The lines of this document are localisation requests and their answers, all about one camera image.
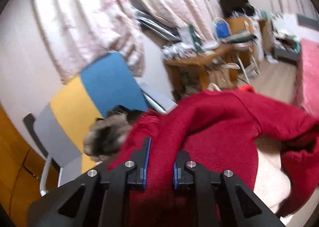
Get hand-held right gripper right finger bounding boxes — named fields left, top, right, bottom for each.
left=173, top=151, right=287, bottom=227

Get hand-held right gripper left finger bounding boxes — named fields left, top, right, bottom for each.
left=27, top=137, right=152, bottom=227

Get red sweater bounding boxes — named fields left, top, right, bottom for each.
left=107, top=85, right=319, bottom=227

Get fluffy grey fur item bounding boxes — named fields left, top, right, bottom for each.
left=83, top=105, right=147, bottom=161

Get grey yellow blue folding mattress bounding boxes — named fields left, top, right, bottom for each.
left=35, top=51, right=178, bottom=188

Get beige bedsheet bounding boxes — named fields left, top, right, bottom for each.
left=254, top=137, right=294, bottom=217

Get cluttered wooden table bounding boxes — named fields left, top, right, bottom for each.
left=162, top=41, right=250, bottom=93

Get wooden wardrobe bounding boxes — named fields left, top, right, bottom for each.
left=0, top=105, right=60, bottom=227

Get leaning metal rods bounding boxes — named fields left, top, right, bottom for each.
left=132, top=5, right=182, bottom=42

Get white chair with blue back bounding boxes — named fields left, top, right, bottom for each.
left=212, top=17, right=260, bottom=83

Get pink floral curtain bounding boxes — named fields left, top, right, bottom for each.
left=30, top=0, right=225, bottom=85

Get wooden desk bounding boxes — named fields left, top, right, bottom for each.
left=225, top=17, right=272, bottom=51

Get grey storage crate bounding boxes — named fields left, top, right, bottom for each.
left=273, top=38, right=302, bottom=64

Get pink blanket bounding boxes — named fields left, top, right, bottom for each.
left=293, top=38, right=319, bottom=118

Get black monitor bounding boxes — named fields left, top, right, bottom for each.
left=218, top=0, right=250, bottom=18

